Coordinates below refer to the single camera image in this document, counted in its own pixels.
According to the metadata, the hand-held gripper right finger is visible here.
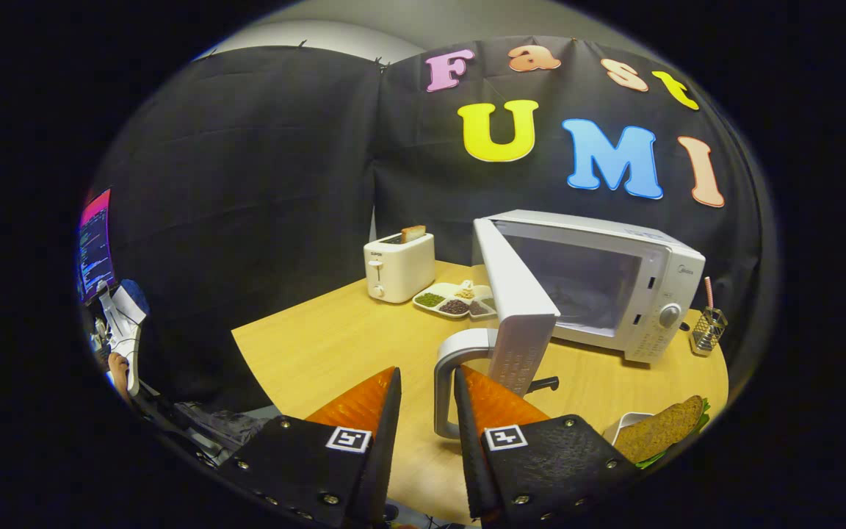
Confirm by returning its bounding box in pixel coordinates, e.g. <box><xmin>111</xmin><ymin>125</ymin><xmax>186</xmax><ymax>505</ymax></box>
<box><xmin>454</xmin><ymin>365</ymin><xmax>644</xmax><ymax>528</ymax></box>

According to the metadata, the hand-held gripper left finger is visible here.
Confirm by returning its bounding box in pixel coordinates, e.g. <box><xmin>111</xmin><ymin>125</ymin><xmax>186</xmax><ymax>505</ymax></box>
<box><xmin>217</xmin><ymin>366</ymin><xmax>403</xmax><ymax>529</ymax></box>

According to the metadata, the brown bread lettuce sandwich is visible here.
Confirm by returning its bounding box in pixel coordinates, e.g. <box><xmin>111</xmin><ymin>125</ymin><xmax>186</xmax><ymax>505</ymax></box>
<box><xmin>614</xmin><ymin>395</ymin><xmax>712</xmax><ymax>469</ymax></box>

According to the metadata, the white microwave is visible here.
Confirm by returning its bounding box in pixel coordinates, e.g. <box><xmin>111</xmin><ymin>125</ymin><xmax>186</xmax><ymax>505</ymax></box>
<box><xmin>434</xmin><ymin>209</ymin><xmax>706</xmax><ymax>440</ymax></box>

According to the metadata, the white divided snack plate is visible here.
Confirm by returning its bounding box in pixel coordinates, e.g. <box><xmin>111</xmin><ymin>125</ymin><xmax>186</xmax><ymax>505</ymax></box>
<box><xmin>413</xmin><ymin>280</ymin><xmax>499</xmax><ymax>320</ymax></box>

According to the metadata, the white ribbed tray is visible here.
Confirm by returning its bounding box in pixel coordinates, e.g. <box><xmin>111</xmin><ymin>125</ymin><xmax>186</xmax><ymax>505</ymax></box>
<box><xmin>603</xmin><ymin>411</ymin><xmax>655</xmax><ymax>445</ymax></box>

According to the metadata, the white toaster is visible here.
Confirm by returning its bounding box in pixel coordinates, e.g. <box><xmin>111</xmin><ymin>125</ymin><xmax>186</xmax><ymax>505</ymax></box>
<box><xmin>364</xmin><ymin>232</ymin><xmax>436</xmax><ymax>304</ymax></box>

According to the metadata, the black backdrop cloth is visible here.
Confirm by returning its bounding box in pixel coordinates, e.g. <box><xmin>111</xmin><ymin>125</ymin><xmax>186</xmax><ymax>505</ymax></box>
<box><xmin>89</xmin><ymin>35</ymin><xmax>765</xmax><ymax>412</ymax></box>

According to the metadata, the computer monitor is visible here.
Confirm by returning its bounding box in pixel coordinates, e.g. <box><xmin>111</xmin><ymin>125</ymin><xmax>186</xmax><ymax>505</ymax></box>
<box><xmin>76</xmin><ymin>189</ymin><xmax>117</xmax><ymax>303</ymax></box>

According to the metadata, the wire mesh holder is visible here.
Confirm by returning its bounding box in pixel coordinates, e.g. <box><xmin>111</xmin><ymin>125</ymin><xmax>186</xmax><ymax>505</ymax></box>
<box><xmin>690</xmin><ymin>306</ymin><xmax>729</xmax><ymax>356</ymax></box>

